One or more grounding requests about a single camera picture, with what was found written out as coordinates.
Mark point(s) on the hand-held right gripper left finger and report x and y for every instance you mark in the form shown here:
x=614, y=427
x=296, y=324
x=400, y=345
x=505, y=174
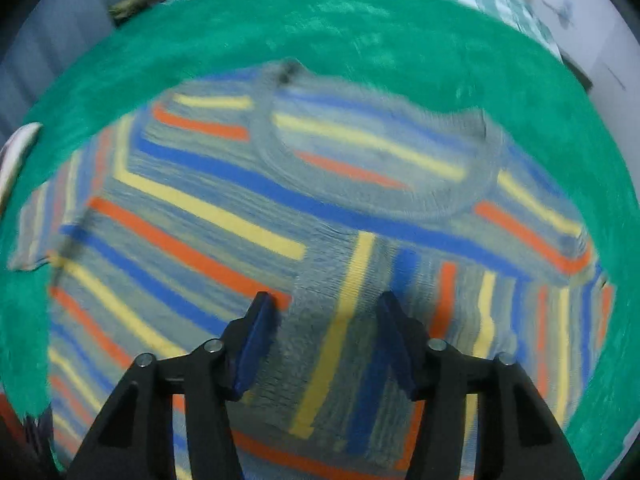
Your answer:
x=255, y=345

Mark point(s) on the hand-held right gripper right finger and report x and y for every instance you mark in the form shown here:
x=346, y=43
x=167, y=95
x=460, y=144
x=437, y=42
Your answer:
x=397, y=345

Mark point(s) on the striped knit sweater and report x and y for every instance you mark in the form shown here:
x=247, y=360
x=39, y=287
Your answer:
x=320, y=200

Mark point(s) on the patterned pillow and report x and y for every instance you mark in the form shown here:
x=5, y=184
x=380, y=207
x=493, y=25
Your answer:
x=15, y=155

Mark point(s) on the green plush blanket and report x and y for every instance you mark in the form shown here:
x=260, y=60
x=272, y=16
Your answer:
x=350, y=25

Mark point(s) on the dark empty nightstand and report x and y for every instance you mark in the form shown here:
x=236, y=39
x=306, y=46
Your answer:
x=577, y=72

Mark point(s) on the grey curtain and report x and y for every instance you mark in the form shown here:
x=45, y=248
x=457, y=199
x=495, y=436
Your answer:
x=50, y=50

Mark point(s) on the wall ornament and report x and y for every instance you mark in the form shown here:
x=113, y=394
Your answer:
x=562, y=10

